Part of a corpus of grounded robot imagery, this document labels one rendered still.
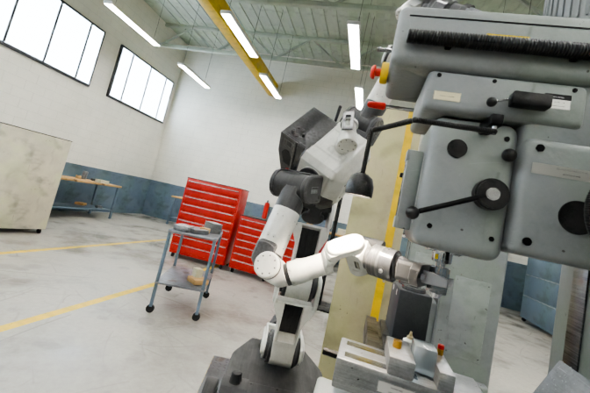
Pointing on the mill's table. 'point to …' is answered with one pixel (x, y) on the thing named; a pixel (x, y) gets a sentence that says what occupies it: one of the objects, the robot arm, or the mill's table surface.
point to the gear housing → (572, 95)
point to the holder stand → (408, 310)
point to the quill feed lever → (500, 192)
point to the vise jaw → (399, 360)
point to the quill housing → (442, 177)
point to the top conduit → (572, 50)
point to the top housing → (515, 27)
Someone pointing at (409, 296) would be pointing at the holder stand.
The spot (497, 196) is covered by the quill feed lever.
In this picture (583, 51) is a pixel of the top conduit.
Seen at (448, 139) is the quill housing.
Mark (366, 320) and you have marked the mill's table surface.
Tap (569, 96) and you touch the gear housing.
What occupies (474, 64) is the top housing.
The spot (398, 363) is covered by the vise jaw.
